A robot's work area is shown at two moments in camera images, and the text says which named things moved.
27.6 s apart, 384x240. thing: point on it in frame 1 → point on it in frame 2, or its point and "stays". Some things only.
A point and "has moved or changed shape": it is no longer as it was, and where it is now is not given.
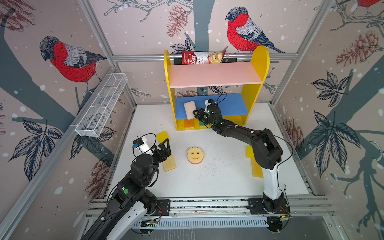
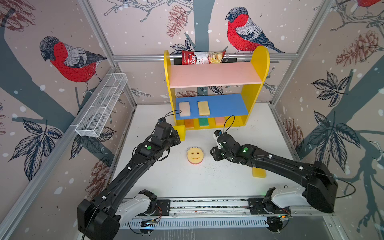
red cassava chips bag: [190, 57] stays
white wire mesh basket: [101, 105] stays
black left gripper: [166, 151] → [175, 134]
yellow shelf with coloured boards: [233, 87] stays
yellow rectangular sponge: [257, 169] stays
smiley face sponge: [195, 155] stays
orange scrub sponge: [189, 124] stays
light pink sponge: [189, 107] has moved or changed shape
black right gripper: [200, 113] → [214, 154]
